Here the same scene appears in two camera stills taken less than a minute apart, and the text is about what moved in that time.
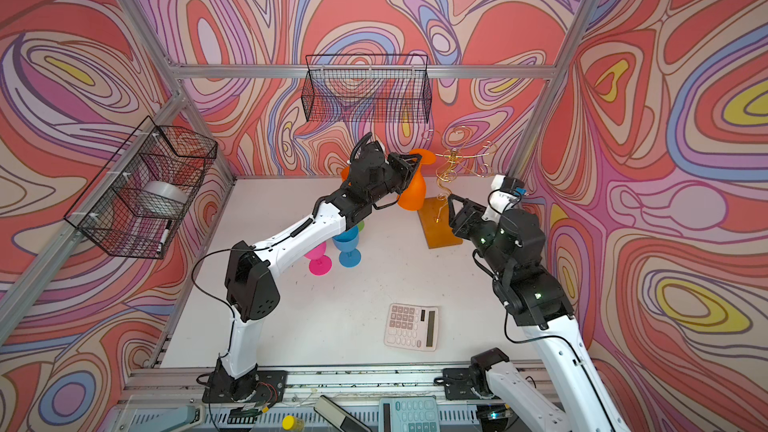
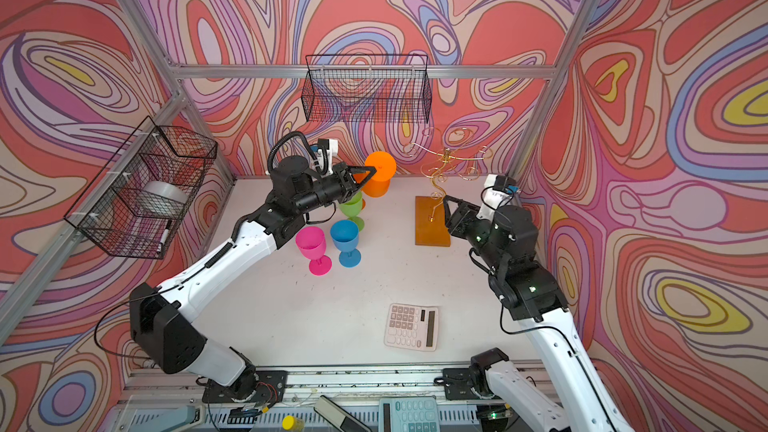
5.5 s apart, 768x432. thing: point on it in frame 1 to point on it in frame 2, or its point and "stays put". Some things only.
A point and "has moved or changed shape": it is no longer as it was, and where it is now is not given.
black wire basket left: [134, 205] stays put
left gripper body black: [393, 178] to [337, 186]
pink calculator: [412, 327] stays put
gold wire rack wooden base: [435, 214] has moved or changed shape
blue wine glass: [347, 241] stays put
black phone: [338, 417] stays put
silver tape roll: [166, 189] stays put
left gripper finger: [408, 157] to [352, 169]
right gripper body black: [474, 228] stays put
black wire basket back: [368, 88] stays put
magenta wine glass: [320, 264] stays put
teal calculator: [408, 414] stays put
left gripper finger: [410, 176] to [366, 178]
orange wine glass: [414, 196] has moved or changed shape
